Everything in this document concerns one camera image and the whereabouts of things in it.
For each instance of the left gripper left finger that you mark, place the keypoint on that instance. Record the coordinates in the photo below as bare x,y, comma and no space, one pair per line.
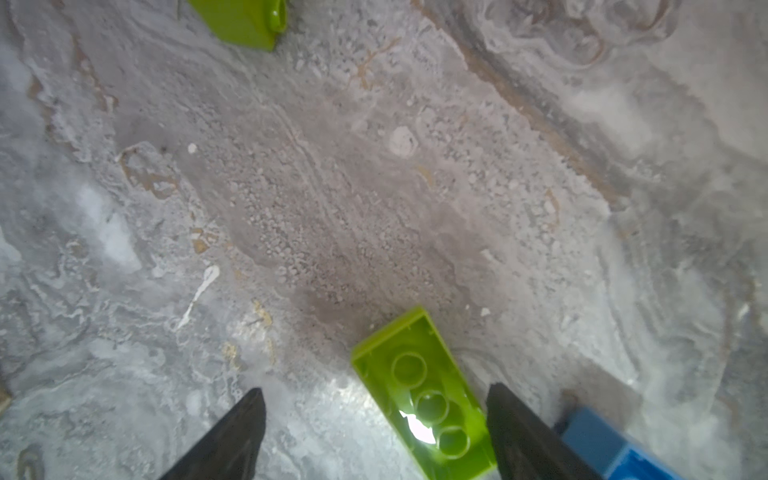
230,449

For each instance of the green lego near left gripper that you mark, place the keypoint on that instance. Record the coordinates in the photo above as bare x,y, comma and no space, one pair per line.
248,23

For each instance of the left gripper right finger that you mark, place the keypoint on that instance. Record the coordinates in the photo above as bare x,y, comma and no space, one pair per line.
524,446

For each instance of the blue lego brick left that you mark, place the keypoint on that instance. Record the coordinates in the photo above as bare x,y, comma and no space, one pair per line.
608,451

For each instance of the green lego brick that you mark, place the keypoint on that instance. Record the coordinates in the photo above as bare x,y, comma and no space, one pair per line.
417,384

